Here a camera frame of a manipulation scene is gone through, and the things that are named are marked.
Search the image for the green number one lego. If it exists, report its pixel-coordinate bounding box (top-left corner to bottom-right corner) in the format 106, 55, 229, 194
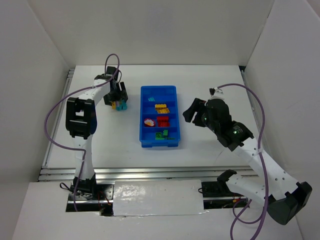
162, 129, 169, 138

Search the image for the red flower lego brick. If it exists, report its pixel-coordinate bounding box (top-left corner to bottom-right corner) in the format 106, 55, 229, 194
143, 118, 156, 127

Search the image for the long teal lego brick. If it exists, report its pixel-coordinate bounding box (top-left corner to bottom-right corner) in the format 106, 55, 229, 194
121, 100, 128, 111

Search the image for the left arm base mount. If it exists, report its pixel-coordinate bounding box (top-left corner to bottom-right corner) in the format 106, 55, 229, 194
75, 184, 115, 217

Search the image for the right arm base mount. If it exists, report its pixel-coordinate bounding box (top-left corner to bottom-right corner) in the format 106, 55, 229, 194
198, 181, 249, 210

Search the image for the teal printed lego block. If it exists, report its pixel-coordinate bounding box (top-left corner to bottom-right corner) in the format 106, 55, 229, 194
115, 100, 123, 111

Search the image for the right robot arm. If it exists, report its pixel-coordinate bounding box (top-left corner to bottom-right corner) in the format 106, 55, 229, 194
182, 98, 313, 225

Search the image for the aluminium frame rail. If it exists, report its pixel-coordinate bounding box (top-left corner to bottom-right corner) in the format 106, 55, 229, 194
38, 166, 257, 182

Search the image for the small green lego brick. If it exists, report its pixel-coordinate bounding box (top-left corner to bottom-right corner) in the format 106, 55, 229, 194
155, 132, 163, 140

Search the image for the red sloped lego piece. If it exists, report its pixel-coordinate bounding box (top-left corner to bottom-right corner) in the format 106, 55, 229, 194
157, 121, 170, 128

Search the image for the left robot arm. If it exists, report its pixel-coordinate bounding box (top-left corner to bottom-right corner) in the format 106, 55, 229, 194
65, 66, 128, 196

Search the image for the purple cable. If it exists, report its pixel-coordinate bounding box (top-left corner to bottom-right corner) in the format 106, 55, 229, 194
44, 53, 121, 212
216, 83, 270, 240

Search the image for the blue divided plastic tray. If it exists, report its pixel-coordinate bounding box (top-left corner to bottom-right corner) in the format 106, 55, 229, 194
139, 85, 181, 148

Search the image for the yellow striped lego brick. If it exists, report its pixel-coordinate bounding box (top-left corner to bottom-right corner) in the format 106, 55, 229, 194
157, 108, 170, 114

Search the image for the white foil cover panel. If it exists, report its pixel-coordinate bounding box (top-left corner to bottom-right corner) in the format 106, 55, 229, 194
113, 179, 205, 217

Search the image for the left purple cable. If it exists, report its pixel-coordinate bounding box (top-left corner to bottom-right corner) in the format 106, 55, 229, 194
44, 53, 121, 212

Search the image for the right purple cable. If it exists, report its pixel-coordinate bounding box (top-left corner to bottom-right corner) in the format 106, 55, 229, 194
216, 83, 270, 240

